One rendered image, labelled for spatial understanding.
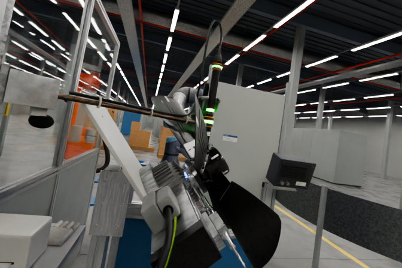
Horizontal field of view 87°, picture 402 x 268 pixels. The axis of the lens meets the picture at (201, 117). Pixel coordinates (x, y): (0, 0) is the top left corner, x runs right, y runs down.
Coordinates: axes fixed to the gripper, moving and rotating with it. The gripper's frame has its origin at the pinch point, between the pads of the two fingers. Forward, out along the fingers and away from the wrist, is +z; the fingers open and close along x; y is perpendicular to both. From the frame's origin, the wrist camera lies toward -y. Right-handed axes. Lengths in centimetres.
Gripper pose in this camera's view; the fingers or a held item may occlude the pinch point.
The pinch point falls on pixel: (213, 97)
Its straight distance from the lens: 91.6
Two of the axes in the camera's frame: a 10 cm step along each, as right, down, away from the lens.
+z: 2.1, -0.3, -9.8
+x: -9.7, -1.7, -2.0
